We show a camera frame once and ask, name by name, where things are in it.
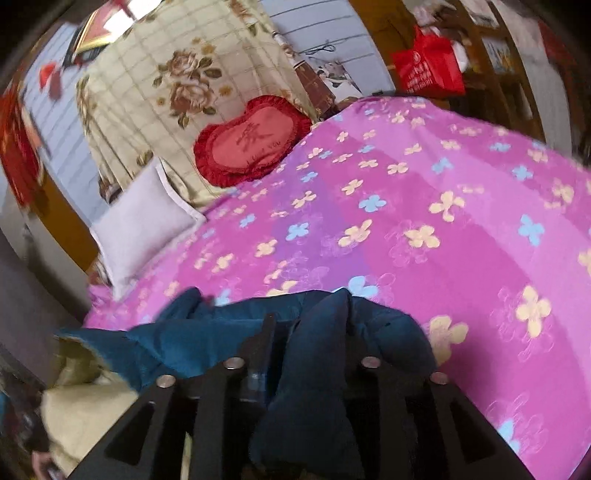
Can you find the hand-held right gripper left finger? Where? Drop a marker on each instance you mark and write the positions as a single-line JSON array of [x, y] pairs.
[[258, 350]]

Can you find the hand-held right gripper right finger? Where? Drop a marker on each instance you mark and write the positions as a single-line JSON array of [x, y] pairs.
[[376, 397]]

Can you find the blue puffer jacket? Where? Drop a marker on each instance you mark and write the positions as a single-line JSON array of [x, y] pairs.
[[314, 332]]

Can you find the white pillow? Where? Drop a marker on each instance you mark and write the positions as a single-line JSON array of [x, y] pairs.
[[138, 226]]

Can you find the pink floral bedsheet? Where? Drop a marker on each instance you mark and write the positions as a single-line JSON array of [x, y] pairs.
[[415, 207]]

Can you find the red heart-shaped cushion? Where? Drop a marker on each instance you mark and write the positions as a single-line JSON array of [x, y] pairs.
[[251, 138]]

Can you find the cream floral blanket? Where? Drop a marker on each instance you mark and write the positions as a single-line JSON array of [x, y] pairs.
[[152, 101]]

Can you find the black and white cloth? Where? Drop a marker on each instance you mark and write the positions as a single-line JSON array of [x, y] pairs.
[[339, 81]]

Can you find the red hanging decoration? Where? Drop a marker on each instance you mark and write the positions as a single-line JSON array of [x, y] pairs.
[[18, 147]]

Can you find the red plastic bag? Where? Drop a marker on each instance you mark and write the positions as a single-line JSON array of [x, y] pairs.
[[429, 64]]

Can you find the wooden shelf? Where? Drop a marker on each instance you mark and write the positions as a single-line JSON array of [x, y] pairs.
[[503, 60]]

